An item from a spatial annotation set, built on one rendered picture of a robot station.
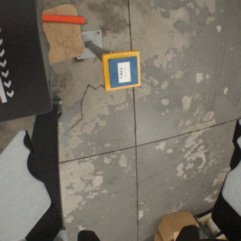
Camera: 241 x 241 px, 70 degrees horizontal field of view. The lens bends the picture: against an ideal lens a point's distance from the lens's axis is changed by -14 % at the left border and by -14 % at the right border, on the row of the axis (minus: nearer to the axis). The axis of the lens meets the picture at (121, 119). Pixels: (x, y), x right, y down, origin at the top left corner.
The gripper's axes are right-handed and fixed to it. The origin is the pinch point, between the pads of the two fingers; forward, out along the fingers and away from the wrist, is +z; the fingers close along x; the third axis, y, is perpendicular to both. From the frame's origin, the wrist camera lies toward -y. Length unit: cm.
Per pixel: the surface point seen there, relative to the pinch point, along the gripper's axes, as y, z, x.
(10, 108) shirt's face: 18, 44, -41
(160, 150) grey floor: 134, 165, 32
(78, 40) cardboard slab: 7, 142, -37
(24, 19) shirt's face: -11, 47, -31
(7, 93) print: 12, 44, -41
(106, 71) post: 11, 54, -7
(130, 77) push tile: 14, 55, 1
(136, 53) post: 6, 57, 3
